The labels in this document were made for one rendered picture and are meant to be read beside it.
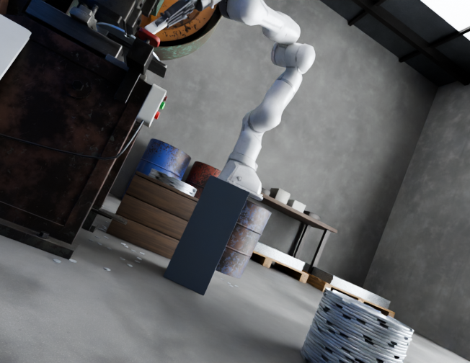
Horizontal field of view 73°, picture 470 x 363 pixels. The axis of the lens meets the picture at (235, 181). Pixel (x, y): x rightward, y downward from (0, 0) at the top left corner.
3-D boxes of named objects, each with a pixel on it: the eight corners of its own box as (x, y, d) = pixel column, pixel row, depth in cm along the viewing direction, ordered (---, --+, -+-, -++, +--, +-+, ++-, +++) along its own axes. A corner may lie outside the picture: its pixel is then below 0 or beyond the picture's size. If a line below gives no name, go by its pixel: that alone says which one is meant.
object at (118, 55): (121, 94, 153) (126, 83, 154) (114, 60, 110) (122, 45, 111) (58, 61, 145) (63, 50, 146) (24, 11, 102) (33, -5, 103)
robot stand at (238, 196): (207, 287, 143) (248, 196, 149) (203, 295, 126) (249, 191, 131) (171, 270, 144) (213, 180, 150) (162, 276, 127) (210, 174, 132)
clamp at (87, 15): (94, 43, 121) (106, 20, 122) (87, 22, 105) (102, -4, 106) (78, 34, 119) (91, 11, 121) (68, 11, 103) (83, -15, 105)
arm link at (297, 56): (280, 96, 156) (299, 70, 160) (307, 100, 145) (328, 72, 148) (263, 64, 143) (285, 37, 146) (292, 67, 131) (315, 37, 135)
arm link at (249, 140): (242, 163, 156) (262, 119, 159) (258, 162, 139) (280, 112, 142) (223, 153, 153) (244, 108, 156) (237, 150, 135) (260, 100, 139)
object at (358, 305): (348, 297, 128) (349, 295, 128) (425, 337, 105) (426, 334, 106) (309, 283, 110) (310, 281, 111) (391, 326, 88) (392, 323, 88)
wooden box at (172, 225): (175, 250, 205) (197, 200, 209) (178, 262, 168) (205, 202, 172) (115, 225, 197) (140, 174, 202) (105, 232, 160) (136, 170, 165)
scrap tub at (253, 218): (233, 268, 243) (258, 210, 249) (251, 285, 203) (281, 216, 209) (182, 248, 232) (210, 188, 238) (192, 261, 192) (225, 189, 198)
